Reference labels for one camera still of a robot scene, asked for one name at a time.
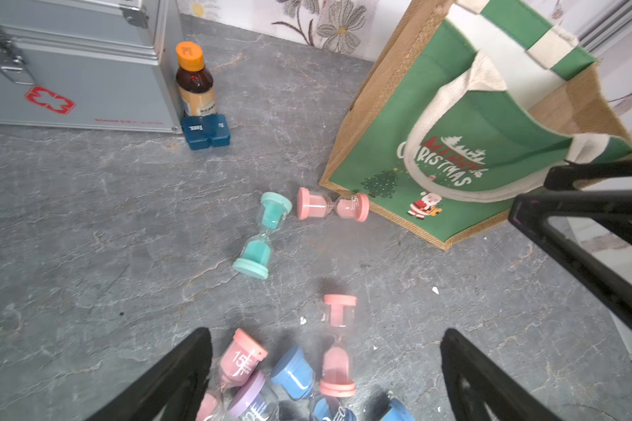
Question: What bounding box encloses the silver metal case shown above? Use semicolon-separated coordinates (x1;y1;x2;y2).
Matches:
0;1;184;133

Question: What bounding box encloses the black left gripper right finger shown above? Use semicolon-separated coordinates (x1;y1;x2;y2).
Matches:
441;328;558;420

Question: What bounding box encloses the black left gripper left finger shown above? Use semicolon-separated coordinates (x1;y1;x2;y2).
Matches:
89;327;212;420

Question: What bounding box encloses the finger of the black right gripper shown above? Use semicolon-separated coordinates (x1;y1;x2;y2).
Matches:
508;191;632;331
544;160;632;191

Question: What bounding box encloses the green burlap canvas bag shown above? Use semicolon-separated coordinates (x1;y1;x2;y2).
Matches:
321;1;632;250

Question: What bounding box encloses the blue pill organizer box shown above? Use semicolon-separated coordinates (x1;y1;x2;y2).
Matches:
181;114;231;151

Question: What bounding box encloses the teal hourglass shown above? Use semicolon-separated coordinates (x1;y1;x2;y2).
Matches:
233;192;292;280

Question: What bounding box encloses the brown bottle orange cap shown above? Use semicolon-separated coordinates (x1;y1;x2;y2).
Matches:
176;41;218;117

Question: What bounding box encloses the pink hourglass near bag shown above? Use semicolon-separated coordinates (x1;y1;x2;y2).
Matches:
297;187;370;223

